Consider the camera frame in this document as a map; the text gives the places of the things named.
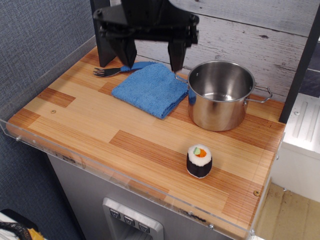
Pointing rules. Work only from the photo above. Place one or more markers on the plush sushi roll toy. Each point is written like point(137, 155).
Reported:
point(199, 161)

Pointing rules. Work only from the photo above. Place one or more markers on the black left frame post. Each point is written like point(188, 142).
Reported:
point(105, 52)

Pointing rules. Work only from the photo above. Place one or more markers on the clear acrylic table guard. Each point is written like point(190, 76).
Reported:
point(77, 117)

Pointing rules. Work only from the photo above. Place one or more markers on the stainless steel pot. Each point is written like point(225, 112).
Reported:
point(218, 94)

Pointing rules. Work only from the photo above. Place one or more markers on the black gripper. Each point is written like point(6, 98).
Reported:
point(150, 20)

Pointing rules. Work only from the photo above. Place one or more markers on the black right frame post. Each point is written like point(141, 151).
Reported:
point(301, 69)

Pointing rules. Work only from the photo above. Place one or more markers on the grey cabinet with dispenser panel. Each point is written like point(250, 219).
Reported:
point(106, 209)

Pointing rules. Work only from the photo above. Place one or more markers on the blue folded towel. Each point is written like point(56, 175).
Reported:
point(153, 89)

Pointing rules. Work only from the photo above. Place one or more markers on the yellow object at corner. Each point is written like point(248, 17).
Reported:
point(35, 235)

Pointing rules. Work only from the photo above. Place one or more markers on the black frame post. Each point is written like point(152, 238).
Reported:
point(301, 69)
point(105, 52)

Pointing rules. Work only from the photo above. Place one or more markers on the white toy sink unit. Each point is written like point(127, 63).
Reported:
point(297, 163)

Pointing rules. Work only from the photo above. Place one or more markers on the fork with blue handle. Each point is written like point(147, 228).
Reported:
point(109, 72)

